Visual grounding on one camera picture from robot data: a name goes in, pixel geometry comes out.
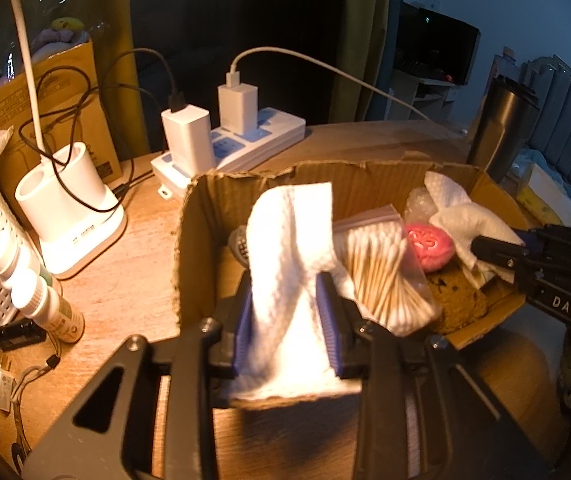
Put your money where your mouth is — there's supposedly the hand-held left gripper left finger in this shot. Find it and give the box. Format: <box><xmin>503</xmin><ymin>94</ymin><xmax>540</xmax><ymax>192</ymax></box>
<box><xmin>20</xmin><ymin>275</ymin><xmax>255</xmax><ymax>480</ymax></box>

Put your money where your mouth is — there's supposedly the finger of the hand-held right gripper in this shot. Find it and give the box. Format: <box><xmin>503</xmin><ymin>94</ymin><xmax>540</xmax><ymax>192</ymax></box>
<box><xmin>512</xmin><ymin>224</ymin><xmax>571</xmax><ymax>261</ymax></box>
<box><xmin>470</xmin><ymin>234</ymin><xmax>530</xmax><ymax>272</ymax></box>

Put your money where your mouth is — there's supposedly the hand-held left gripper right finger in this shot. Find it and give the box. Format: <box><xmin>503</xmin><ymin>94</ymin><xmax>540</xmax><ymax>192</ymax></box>
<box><xmin>315</xmin><ymin>272</ymin><xmax>549</xmax><ymax>480</ymax></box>

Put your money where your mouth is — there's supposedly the white paper towel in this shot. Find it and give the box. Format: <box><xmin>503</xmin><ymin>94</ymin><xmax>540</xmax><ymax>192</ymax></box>
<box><xmin>424</xmin><ymin>170</ymin><xmax>527</xmax><ymax>287</ymax></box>
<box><xmin>230</xmin><ymin>182</ymin><xmax>362</xmax><ymax>404</ymax></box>

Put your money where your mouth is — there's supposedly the pink plush toy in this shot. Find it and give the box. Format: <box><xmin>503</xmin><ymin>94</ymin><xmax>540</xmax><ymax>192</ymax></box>
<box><xmin>404</xmin><ymin>223</ymin><xmax>457</xmax><ymax>274</ymax></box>

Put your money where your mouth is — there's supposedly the bag of cotton swabs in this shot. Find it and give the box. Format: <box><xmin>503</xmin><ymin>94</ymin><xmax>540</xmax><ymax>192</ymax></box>
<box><xmin>332</xmin><ymin>204</ymin><xmax>445</xmax><ymax>339</ymax></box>

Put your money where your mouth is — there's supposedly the bubble wrap piece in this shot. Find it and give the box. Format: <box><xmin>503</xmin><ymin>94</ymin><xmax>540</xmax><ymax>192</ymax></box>
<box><xmin>404</xmin><ymin>187</ymin><xmax>442</xmax><ymax>224</ymax></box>

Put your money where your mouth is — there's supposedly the cardboard box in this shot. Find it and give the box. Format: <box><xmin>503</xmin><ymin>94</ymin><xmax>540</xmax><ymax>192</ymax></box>
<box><xmin>173</xmin><ymin>159</ymin><xmax>542</xmax><ymax>352</ymax></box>

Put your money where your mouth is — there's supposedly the yellow tissue pack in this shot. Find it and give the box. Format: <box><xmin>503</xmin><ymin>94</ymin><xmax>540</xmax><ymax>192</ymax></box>
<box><xmin>515</xmin><ymin>164</ymin><xmax>571</xmax><ymax>227</ymax></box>

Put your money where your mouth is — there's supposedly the brown sponge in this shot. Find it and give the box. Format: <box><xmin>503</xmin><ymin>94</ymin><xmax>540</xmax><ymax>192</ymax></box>
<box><xmin>425</xmin><ymin>270</ymin><xmax>489</xmax><ymax>334</ymax></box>

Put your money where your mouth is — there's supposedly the grey dotted pad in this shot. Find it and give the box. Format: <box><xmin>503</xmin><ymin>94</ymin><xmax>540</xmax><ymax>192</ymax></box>
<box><xmin>228</xmin><ymin>226</ymin><xmax>255</xmax><ymax>269</ymax></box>

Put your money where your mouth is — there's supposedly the steel tumbler with black lid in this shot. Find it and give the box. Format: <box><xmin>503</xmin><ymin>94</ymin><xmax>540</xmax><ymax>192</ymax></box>
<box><xmin>466</xmin><ymin>74</ymin><xmax>539</xmax><ymax>184</ymax></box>

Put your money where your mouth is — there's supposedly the white television stand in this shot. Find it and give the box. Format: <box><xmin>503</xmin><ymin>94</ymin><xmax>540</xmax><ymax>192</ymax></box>
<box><xmin>384</xmin><ymin>70</ymin><xmax>467</xmax><ymax>124</ymax></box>

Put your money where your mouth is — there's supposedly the small white bottle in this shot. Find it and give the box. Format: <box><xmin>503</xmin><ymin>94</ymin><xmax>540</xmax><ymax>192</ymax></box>
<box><xmin>0</xmin><ymin>236</ymin><xmax>42</xmax><ymax>292</ymax></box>
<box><xmin>12</xmin><ymin>269</ymin><xmax>87</xmax><ymax>346</ymax></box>

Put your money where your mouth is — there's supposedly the white power strip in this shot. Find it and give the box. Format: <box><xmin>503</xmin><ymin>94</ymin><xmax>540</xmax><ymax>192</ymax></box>
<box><xmin>150</xmin><ymin>106</ymin><xmax>307</xmax><ymax>199</ymax></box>

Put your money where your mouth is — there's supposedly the white desk lamp base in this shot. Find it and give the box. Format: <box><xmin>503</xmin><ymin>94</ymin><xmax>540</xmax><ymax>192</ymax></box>
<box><xmin>4</xmin><ymin>0</ymin><xmax>128</xmax><ymax>281</ymax></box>

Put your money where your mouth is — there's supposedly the black television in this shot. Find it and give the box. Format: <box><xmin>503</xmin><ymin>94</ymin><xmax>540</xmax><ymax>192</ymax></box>
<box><xmin>395</xmin><ymin>2</ymin><xmax>482</xmax><ymax>87</ymax></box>

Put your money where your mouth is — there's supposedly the small black device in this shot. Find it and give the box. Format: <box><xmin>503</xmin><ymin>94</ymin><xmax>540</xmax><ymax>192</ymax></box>
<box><xmin>0</xmin><ymin>319</ymin><xmax>48</xmax><ymax>351</ymax></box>

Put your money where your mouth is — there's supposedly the yellow curtain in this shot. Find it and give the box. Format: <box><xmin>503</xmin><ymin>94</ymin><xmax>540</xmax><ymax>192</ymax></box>
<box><xmin>333</xmin><ymin>0</ymin><xmax>395</xmax><ymax>124</ymax></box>
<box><xmin>73</xmin><ymin>0</ymin><xmax>152</xmax><ymax>157</ymax></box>

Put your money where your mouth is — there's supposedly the brown paper bag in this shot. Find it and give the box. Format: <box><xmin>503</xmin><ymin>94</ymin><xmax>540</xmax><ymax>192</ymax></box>
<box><xmin>0</xmin><ymin>40</ymin><xmax>123</xmax><ymax>207</ymax></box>

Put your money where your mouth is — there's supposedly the purple and yellow plush toy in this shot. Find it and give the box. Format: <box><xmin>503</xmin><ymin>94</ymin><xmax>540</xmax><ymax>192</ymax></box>
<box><xmin>30</xmin><ymin>16</ymin><xmax>90</xmax><ymax>62</ymax></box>

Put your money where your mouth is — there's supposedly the white charger with black cable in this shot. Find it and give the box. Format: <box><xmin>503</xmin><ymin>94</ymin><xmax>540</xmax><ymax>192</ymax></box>
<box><xmin>160</xmin><ymin>105</ymin><xmax>216</xmax><ymax>177</ymax></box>

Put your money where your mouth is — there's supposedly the white charging cable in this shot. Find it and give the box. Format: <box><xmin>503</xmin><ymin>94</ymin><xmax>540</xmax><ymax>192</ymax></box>
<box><xmin>230</xmin><ymin>46</ymin><xmax>467</xmax><ymax>137</ymax></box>

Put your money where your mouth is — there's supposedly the black charging cable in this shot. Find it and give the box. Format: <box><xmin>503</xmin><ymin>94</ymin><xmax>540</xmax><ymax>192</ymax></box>
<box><xmin>18</xmin><ymin>47</ymin><xmax>187</xmax><ymax>197</ymax></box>

